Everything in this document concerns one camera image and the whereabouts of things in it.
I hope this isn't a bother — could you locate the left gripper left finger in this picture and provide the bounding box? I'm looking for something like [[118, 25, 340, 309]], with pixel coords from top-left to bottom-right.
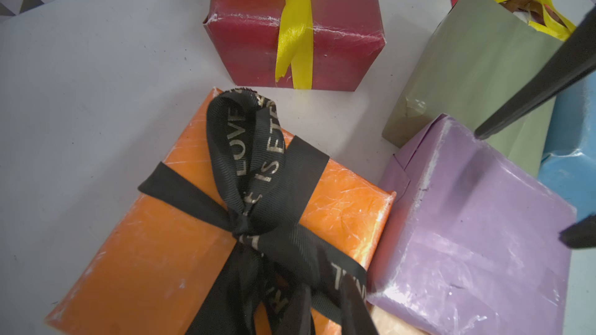
[[274, 284, 314, 335]]

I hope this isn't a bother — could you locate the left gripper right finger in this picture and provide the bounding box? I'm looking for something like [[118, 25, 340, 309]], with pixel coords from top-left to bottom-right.
[[340, 279, 379, 335]]

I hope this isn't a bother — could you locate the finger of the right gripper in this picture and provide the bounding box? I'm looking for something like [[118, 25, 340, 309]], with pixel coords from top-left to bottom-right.
[[474, 9, 595, 140], [559, 214, 596, 249]]

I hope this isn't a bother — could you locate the peach gift box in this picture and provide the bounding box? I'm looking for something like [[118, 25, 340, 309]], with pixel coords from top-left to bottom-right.
[[370, 306, 428, 335]]

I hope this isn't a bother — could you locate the blue gift box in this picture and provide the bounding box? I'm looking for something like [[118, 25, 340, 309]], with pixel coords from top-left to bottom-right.
[[538, 73, 595, 220]]

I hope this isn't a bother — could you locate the green gift box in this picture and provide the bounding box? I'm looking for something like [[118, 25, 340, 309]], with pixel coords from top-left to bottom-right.
[[382, 0, 562, 147]]

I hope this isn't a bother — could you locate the purple gift box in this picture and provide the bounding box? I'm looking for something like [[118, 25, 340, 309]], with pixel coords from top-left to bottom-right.
[[367, 114, 577, 334]]

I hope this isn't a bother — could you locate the black printed ribbon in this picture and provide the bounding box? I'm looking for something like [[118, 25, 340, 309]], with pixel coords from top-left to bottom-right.
[[139, 88, 366, 334]]

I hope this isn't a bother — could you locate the orange gift box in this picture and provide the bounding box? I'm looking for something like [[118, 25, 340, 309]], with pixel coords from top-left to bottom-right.
[[46, 90, 395, 334]]

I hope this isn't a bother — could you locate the maroon gift box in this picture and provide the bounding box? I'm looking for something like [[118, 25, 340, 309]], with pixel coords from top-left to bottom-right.
[[203, 0, 386, 92]]

